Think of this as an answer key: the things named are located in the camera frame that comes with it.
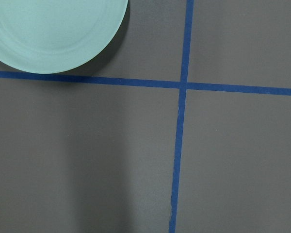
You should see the light green plate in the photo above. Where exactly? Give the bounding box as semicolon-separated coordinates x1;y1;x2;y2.
0;0;128;74

